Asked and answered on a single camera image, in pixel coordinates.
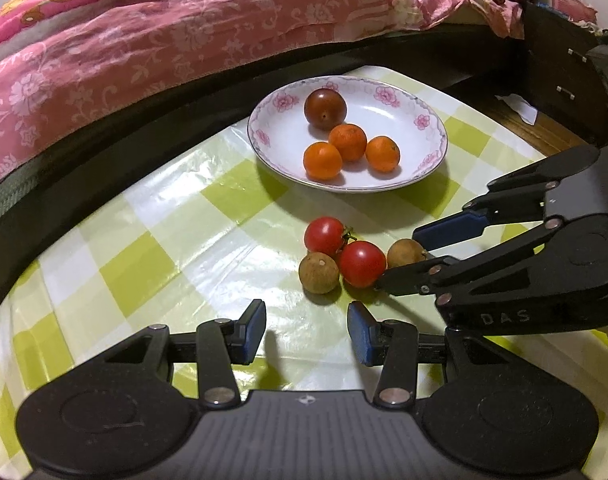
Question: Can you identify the pink patterned cloth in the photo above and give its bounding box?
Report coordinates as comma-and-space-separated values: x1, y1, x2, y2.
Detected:
551, 0, 600, 31

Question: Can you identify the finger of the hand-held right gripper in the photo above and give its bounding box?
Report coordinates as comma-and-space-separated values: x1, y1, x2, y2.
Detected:
412, 145, 601, 251
373, 220, 565, 306

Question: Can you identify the brown longan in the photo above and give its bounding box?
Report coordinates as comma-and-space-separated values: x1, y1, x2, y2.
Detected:
299, 252, 341, 294
387, 238, 429, 268

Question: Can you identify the red cherry tomato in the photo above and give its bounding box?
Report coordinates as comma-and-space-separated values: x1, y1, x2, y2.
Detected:
340, 240, 387, 288
304, 216, 345, 256

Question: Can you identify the dark brown tomato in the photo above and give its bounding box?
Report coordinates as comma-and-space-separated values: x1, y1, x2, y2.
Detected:
304, 88, 347, 130

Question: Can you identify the small orange mandarin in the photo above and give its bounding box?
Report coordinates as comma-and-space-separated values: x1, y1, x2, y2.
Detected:
366, 135, 401, 173
303, 142, 343, 181
329, 123, 367, 162

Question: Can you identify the pink floral bed sheet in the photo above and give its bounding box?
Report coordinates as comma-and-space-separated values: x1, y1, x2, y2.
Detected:
0, 0, 526, 188

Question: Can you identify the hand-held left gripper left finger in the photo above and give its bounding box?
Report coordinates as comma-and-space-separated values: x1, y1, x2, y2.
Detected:
78, 299, 267, 407

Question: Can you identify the dark wooden nightstand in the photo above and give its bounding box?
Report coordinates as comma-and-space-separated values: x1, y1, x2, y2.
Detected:
524, 2, 608, 147

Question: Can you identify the white floral rim plate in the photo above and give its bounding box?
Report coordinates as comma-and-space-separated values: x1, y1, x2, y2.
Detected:
247, 75, 448, 194

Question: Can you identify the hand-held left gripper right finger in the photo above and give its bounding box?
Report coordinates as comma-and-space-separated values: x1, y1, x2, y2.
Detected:
347, 301, 535, 407

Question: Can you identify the white paper sheet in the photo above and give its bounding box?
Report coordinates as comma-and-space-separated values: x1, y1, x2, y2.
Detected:
495, 94, 539, 125

